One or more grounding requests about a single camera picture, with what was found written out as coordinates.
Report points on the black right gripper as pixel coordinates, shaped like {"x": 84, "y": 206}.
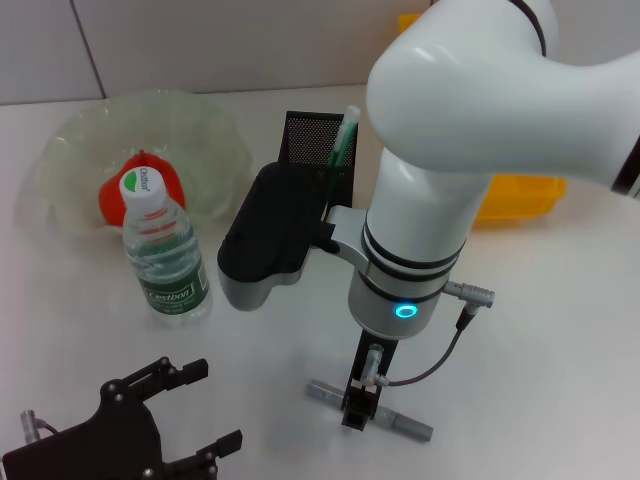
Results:
{"x": 372, "y": 365}

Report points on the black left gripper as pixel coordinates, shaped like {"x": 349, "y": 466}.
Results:
{"x": 95, "y": 440}

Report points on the silver glitter marker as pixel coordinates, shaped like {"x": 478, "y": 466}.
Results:
{"x": 400, "y": 425}

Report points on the green label water bottle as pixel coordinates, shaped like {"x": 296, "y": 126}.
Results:
{"x": 165, "y": 250}

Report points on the red knitted orange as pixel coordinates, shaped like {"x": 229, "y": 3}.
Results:
{"x": 172, "y": 182}

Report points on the green pen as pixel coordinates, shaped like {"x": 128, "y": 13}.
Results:
{"x": 345, "y": 130}

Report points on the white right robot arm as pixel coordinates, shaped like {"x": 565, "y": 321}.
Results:
{"x": 475, "y": 125}

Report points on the translucent wavy fruit plate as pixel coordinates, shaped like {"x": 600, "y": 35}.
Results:
{"x": 210, "y": 145}

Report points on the black mesh pen holder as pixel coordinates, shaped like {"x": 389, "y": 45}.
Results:
{"x": 310, "y": 140}

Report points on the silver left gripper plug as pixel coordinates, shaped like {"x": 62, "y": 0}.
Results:
{"x": 30, "y": 425}

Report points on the yellow plastic bin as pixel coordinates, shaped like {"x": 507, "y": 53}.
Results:
{"x": 520, "y": 200}

